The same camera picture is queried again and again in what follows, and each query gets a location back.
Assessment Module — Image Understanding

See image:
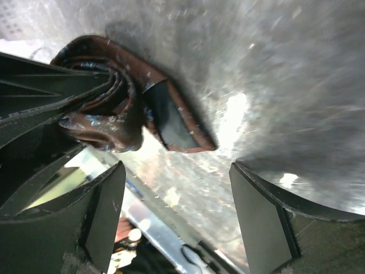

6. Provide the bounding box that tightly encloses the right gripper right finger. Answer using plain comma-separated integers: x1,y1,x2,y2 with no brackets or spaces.
229,162,364,273

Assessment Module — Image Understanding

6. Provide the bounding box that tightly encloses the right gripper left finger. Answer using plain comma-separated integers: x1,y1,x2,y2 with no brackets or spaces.
1,162,126,273

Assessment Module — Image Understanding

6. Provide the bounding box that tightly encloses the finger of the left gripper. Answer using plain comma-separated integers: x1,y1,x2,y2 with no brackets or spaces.
1,112,82,217
1,53,110,124

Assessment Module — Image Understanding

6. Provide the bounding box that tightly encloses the brown floral tie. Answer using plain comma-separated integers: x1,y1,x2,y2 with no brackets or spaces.
51,35,217,153

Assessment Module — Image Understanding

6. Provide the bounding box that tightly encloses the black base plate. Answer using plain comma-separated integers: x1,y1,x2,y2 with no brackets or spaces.
108,159,246,274

